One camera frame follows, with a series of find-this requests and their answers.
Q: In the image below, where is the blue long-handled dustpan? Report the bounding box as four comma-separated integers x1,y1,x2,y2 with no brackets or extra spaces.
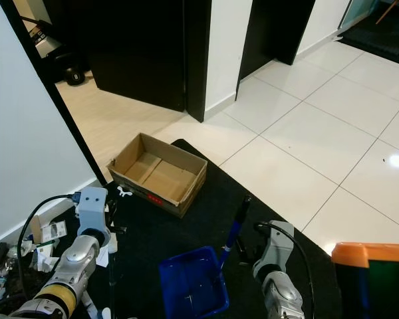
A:
158,194,253,319

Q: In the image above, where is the black floor mat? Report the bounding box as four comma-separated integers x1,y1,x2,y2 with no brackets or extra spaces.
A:
0,138,343,319

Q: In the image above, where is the brown cardboard box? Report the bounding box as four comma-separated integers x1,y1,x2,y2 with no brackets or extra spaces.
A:
106,133,209,219

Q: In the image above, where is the orange and green object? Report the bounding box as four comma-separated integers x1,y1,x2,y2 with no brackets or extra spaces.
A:
331,242,399,319

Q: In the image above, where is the black crumpled cloth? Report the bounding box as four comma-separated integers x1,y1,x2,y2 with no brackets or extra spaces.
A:
0,242,15,273

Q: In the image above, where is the brown cardboard piece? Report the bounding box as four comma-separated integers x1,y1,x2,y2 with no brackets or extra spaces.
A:
29,214,45,244

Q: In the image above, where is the white box with picture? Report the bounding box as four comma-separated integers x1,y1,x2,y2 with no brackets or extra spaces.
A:
41,221,68,242

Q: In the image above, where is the black door jamb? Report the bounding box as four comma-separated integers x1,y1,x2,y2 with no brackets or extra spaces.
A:
184,0,212,122

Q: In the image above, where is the dark wooden door leaf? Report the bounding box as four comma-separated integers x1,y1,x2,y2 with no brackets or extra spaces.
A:
90,0,187,112

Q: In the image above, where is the dark narrow door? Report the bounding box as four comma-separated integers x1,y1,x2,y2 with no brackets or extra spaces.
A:
236,0,317,82

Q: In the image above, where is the black kettlebell white mark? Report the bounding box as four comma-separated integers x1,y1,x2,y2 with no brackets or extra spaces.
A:
65,66,87,87

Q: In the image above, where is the black exercise weight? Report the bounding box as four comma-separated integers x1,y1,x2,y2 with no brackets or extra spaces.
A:
52,50,77,67

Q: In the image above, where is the pale grey right wrist camera mount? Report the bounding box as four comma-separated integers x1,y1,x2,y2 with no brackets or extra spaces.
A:
253,221,295,276

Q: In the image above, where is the pale grey wrist camera mount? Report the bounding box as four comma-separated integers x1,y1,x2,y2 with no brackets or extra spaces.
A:
253,221,295,276
77,186,111,233

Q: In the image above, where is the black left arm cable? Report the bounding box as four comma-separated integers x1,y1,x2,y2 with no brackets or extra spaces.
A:
17,194,78,286

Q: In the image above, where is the pale grey left wrist camera mount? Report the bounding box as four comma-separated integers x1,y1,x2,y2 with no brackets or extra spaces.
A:
77,186,111,233

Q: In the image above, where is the thin black door frame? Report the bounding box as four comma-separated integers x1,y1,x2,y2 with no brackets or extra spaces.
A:
0,0,108,185

